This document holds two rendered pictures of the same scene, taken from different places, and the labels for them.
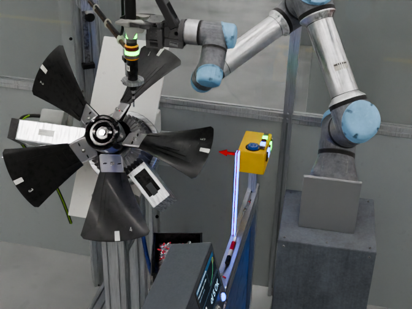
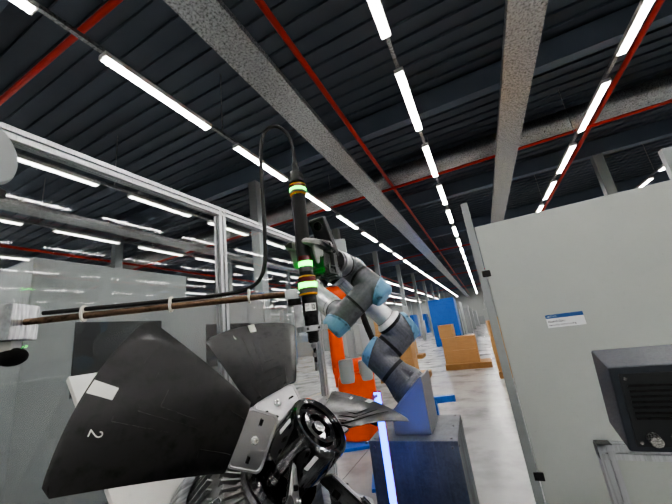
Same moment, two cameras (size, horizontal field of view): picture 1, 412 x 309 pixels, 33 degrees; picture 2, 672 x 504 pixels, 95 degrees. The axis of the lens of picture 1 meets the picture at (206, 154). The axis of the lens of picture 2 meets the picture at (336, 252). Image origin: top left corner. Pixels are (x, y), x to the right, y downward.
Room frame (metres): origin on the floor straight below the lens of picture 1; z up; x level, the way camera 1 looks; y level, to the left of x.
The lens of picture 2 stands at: (1.79, 0.93, 1.38)
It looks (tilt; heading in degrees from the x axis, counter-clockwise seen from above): 15 degrees up; 282
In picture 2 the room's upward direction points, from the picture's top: 8 degrees counter-clockwise
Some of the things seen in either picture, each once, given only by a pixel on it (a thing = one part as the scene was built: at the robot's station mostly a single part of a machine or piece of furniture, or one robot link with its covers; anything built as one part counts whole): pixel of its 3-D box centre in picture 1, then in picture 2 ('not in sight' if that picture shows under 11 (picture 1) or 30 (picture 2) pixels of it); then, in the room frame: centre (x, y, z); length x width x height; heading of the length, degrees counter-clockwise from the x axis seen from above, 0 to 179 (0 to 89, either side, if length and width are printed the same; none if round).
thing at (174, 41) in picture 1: (165, 31); (325, 261); (1.99, 0.13, 1.57); 0.12 x 0.08 x 0.09; 77
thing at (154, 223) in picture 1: (154, 227); not in sight; (2.58, 0.23, 0.41); 0.04 x 0.04 x 0.83; 77
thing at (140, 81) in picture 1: (131, 67); (306, 310); (2.02, 0.24, 1.44); 0.09 x 0.07 x 0.10; 22
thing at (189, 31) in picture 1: (192, 31); (337, 263); (1.98, 0.05, 1.58); 0.08 x 0.05 x 0.08; 167
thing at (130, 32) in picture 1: (129, 30); (315, 251); (1.99, 0.24, 1.57); 0.09 x 0.03 x 0.06; 87
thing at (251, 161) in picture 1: (254, 153); not in sight; (2.22, -0.18, 1.02); 0.16 x 0.10 x 0.11; 167
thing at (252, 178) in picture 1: (252, 176); not in sight; (2.22, -0.18, 0.92); 0.03 x 0.03 x 0.12; 77
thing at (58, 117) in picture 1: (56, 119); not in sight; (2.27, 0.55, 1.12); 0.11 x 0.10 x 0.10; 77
